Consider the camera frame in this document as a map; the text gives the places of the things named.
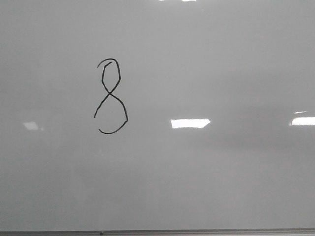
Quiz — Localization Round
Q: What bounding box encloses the white glossy whiteboard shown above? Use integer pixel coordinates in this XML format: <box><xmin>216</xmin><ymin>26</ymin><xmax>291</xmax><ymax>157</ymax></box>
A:
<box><xmin>0</xmin><ymin>0</ymin><xmax>315</xmax><ymax>231</ymax></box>

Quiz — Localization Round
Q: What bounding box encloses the grey metal whiteboard frame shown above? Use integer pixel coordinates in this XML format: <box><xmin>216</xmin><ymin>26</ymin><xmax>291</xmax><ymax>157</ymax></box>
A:
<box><xmin>0</xmin><ymin>228</ymin><xmax>315</xmax><ymax>236</ymax></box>

